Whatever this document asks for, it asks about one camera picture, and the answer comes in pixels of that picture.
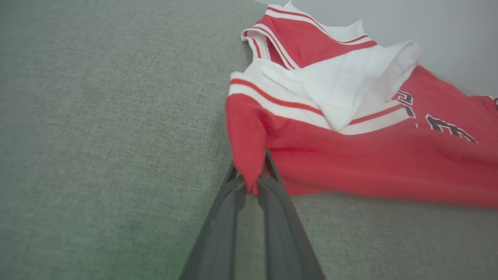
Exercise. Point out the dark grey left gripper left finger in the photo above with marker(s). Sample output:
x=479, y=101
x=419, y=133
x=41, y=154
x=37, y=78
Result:
x=218, y=241

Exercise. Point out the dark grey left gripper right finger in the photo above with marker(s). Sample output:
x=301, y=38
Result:
x=284, y=241

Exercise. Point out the red white lettered basketball jersey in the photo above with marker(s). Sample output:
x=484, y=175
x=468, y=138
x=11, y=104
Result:
x=369, y=163

